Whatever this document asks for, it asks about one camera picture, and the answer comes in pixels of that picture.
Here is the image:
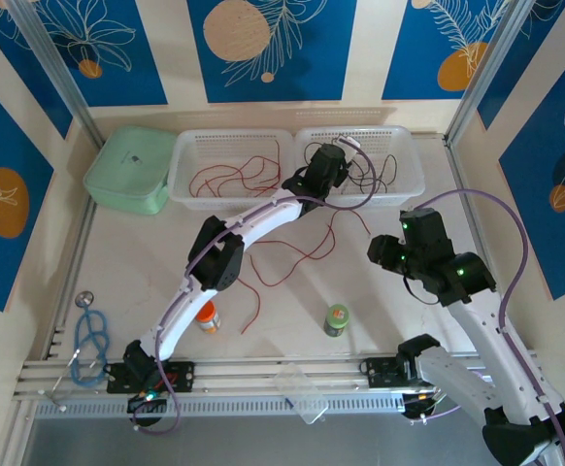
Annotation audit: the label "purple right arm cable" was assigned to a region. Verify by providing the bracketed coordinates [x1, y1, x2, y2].
[408, 188, 565, 466]

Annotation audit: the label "black right gripper wire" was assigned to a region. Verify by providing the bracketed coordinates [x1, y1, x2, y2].
[402, 274, 442, 307]

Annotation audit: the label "white perforated plastic basket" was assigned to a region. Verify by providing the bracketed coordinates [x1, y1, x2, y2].
[169, 128, 296, 213]
[293, 124, 427, 209]

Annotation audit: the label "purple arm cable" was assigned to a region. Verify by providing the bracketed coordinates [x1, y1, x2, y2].
[131, 135, 379, 436]
[408, 188, 565, 466]

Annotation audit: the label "grey metal panel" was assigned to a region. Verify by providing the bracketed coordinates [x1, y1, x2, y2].
[3, 415, 563, 466]

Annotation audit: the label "mint green lidded box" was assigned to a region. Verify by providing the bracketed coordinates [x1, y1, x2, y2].
[82, 124, 178, 217]

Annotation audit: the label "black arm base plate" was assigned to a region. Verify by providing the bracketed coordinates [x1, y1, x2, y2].
[362, 356, 424, 389]
[105, 359, 197, 395]

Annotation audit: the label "aluminium side rail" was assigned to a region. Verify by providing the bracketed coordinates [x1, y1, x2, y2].
[44, 196, 100, 363]
[445, 135, 502, 292]

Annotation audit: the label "aluminium mounting rails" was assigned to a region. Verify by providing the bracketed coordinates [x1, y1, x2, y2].
[13, 356, 550, 404]

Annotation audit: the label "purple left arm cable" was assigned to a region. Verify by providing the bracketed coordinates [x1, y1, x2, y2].
[131, 135, 379, 436]

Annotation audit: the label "bottle with orange lid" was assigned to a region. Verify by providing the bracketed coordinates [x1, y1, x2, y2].
[195, 300, 222, 335]

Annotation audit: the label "grey slotted cable duct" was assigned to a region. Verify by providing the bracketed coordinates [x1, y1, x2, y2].
[32, 396, 497, 419]

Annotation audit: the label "aluminium frame post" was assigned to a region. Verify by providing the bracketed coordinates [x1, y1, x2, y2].
[6, 0, 105, 150]
[445, 0, 544, 147]

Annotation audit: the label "bottle with green lid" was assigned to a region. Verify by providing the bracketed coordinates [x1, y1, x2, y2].
[322, 303, 349, 339]

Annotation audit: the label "clear plastic plate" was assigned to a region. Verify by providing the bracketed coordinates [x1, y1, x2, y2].
[272, 361, 330, 426]

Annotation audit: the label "blue stethoscope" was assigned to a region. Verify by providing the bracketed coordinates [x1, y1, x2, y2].
[49, 289, 113, 412]

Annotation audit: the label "red cable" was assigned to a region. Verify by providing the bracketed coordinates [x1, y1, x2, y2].
[249, 208, 370, 288]
[187, 155, 267, 195]
[272, 139, 284, 188]
[235, 279, 263, 336]
[204, 169, 283, 198]

